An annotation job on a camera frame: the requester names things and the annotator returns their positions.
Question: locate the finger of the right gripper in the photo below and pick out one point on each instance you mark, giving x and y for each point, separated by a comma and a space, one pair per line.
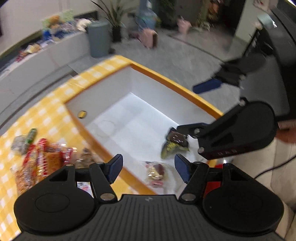
206, 86
194, 130

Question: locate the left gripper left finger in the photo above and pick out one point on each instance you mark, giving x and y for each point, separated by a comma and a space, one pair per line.
102, 175

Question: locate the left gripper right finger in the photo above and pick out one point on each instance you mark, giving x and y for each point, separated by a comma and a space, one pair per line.
194, 175

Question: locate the white green noodle packet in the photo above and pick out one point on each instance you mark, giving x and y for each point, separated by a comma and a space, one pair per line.
85, 186

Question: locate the black yellow snack packet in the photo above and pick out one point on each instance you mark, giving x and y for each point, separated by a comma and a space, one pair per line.
175, 141

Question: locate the small red snack packet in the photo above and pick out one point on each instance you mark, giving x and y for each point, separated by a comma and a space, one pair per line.
68, 155

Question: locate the Mimi fries snack bag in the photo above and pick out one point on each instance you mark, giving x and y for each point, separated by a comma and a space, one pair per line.
49, 158

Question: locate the green sausage stick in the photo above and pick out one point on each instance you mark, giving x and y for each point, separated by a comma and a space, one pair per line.
31, 135

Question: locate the clear bag white candies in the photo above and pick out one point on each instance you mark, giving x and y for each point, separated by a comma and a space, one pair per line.
19, 145

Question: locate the clear bag mixed nuts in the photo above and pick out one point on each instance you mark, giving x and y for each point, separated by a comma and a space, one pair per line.
85, 160

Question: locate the red cartoon noodle snack bag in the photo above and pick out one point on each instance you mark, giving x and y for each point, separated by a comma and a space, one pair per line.
31, 154

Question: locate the peanut snack clear bag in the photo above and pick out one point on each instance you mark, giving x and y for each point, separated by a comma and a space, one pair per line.
24, 176

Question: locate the person's right hand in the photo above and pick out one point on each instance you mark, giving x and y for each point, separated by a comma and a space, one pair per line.
286, 131

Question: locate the pink bucket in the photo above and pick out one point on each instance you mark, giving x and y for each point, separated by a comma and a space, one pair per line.
183, 26

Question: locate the orange cardboard box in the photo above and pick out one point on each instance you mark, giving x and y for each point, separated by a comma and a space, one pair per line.
130, 112

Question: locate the yellow checkered tablecloth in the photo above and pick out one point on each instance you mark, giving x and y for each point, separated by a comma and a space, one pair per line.
53, 122

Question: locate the pink small heater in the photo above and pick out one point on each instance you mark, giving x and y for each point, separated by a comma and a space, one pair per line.
149, 38

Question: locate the blue water jug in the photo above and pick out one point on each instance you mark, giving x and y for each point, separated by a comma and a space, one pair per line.
146, 17

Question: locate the tall leafy potted plant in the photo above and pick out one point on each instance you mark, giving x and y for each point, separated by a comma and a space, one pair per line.
114, 13

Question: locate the grey trash bin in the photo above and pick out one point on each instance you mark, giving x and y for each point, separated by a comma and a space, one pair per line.
99, 39

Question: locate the white marble tv console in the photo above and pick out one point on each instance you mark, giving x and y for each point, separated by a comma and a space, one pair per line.
20, 76

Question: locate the snack packets on console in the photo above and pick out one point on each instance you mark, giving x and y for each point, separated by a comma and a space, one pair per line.
31, 49

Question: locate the green picture card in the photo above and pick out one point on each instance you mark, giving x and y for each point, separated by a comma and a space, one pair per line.
65, 16

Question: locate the brown teddy bear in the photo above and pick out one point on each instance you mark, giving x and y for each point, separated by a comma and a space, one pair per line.
53, 21

